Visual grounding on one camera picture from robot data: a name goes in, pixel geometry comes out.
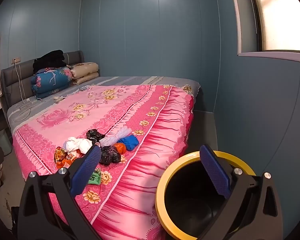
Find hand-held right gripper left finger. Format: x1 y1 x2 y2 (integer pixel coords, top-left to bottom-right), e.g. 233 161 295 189
17 145 102 240

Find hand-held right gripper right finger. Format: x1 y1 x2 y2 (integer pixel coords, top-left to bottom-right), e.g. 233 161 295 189
197 144 283 240

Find green packet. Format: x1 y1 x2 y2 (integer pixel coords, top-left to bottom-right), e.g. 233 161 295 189
88 169 102 185

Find white paper towel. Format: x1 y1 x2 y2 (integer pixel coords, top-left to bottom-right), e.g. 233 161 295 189
63 137 78 152
76 138 93 154

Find black plastic bag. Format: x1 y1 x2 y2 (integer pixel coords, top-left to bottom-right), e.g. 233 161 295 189
99 145 122 165
86 129 106 143

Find colourful snack wrapper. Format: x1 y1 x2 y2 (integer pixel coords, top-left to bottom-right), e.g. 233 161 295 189
54 146 77 169

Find black bin with yellow rim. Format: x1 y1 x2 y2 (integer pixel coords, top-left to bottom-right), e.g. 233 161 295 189
155 150 257 239

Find white foam net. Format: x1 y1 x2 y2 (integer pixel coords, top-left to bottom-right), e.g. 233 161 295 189
99 126 130 147

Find blue cloth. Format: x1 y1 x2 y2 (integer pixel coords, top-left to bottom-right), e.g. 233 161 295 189
120 134 140 151

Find pink floral bedspread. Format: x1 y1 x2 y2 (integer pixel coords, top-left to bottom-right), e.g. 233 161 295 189
12 84 194 240

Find pale green waste bin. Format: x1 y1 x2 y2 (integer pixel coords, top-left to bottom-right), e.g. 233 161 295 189
0 130 13 157

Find blue floral folded quilt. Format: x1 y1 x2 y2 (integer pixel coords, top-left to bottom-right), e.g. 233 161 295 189
31 67 74 100

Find beige pillows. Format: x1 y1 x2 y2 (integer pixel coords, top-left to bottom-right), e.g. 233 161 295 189
70 62 100 85

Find grey upholstered headboard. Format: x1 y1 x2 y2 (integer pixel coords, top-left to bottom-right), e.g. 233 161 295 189
1 50 84 110

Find black clothes pile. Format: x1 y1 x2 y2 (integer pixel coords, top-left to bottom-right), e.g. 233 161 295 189
32 50 68 73

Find white charger cable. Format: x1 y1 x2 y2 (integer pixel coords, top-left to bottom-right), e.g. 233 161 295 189
13 61 44 123

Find window with white frame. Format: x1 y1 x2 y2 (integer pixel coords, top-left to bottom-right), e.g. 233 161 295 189
229 0 300 57

